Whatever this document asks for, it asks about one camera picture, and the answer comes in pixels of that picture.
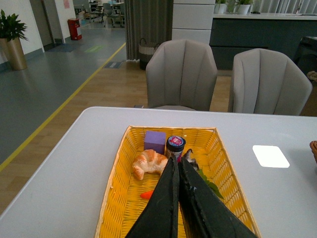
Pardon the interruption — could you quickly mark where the brown wicker basket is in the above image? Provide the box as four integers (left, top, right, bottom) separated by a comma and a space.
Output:
310, 140, 317, 162

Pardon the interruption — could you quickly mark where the grey upholstered chair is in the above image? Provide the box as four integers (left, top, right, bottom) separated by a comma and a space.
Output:
228, 48, 313, 116
146, 39, 217, 111

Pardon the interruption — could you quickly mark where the dark jar pink lid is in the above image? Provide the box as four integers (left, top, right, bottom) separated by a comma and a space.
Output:
165, 135, 186, 161

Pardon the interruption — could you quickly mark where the dark grey counter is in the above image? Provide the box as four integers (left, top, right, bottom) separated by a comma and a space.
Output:
210, 13, 317, 70

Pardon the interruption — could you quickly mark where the white pillar cabinet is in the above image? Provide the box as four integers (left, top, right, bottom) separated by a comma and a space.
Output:
172, 0, 215, 44

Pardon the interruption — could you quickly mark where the white potted plant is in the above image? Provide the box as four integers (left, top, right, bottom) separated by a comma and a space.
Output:
234, 0, 253, 15

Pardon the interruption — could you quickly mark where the grey toy animal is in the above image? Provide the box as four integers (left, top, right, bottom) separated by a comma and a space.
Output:
182, 148, 199, 171

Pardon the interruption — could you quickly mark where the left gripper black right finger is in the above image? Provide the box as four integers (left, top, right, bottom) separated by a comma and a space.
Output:
178, 159, 256, 238

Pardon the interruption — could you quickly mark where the right grey upholstered chair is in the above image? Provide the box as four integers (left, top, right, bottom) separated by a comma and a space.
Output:
228, 48, 313, 116

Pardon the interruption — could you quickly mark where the woven laundry basket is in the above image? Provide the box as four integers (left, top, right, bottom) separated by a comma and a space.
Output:
139, 38, 160, 70

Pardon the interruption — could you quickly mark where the red box on floor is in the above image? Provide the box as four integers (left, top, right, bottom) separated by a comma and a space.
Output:
67, 18, 82, 40

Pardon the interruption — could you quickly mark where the orange carrot toy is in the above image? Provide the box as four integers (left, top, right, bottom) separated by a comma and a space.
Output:
140, 190, 154, 200

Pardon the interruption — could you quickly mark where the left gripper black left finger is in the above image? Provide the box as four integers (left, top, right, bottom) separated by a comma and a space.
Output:
126, 157, 179, 238

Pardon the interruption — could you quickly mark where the yellow woven basket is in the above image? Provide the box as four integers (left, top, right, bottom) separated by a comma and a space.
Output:
95, 126, 262, 238

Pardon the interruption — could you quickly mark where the green leaf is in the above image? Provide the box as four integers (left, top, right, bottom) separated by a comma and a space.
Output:
197, 169, 224, 199

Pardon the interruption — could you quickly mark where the croissant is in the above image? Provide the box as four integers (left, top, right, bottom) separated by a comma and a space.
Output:
132, 149, 168, 180

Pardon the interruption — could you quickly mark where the purple block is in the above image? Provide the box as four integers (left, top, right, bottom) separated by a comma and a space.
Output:
144, 130, 166, 154

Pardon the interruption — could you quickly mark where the left grey upholstered chair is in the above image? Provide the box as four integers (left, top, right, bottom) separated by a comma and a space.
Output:
146, 39, 217, 111

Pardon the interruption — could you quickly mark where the potted plant gold pot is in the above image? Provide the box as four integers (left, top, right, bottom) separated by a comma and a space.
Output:
0, 9, 28, 70

